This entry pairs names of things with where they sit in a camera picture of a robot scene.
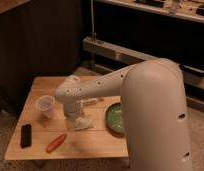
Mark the white sponge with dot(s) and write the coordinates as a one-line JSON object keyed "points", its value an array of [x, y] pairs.
{"points": [[83, 123]]}

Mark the green ceramic bowl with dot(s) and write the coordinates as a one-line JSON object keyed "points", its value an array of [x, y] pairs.
{"points": [[114, 118]]}

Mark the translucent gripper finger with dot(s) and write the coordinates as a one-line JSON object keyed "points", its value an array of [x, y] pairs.
{"points": [[70, 124]]}

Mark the black rectangular object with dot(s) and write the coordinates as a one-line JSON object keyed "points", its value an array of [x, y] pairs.
{"points": [[26, 136]]}

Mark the wooden table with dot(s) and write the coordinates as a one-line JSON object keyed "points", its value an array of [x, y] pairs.
{"points": [[96, 142]]}

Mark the vertical metal pole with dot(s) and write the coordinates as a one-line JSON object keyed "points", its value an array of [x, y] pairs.
{"points": [[93, 33]]}

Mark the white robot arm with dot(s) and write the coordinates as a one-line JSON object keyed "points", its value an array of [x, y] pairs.
{"points": [[154, 111]]}

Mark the orange carrot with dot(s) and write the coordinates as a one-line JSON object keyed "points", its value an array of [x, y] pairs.
{"points": [[55, 143]]}

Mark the dark wooden cabinet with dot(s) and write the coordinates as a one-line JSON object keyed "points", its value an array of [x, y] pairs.
{"points": [[39, 38]]}

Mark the metal beam shelf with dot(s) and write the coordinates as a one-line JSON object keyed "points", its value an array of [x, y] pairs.
{"points": [[192, 76]]}

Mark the white box on table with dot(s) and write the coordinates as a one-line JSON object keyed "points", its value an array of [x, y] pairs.
{"points": [[91, 101]]}

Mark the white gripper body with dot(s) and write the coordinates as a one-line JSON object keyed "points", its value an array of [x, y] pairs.
{"points": [[73, 110]]}

